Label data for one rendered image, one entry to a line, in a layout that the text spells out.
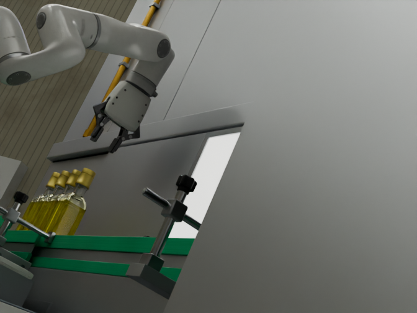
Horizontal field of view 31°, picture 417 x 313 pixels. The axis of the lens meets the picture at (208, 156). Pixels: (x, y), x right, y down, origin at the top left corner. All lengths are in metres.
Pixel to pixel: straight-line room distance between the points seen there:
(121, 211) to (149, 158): 0.15
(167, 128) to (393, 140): 1.26
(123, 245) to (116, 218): 0.46
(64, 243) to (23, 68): 0.38
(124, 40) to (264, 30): 0.37
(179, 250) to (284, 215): 0.50
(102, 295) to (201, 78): 0.83
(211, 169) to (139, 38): 0.35
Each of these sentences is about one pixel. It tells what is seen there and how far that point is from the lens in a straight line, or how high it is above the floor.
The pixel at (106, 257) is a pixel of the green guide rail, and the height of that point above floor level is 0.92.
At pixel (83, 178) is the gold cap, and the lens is 1.82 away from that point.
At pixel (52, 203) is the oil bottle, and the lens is 1.86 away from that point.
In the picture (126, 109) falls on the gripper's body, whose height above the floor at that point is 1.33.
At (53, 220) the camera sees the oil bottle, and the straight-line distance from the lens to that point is 1.80.
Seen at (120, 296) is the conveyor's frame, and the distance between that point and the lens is 1.29.
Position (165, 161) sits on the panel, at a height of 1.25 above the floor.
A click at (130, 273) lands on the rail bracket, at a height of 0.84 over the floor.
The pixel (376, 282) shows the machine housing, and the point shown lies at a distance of 0.65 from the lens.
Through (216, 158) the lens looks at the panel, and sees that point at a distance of 1.65.
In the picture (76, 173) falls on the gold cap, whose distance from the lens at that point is 1.88.
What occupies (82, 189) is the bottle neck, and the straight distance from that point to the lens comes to 1.82.
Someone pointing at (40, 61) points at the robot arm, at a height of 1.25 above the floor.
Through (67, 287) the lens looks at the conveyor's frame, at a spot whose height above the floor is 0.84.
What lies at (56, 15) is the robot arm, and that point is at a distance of 1.66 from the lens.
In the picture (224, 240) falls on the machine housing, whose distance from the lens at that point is 0.83.
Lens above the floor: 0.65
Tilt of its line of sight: 21 degrees up
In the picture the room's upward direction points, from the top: 24 degrees clockwise
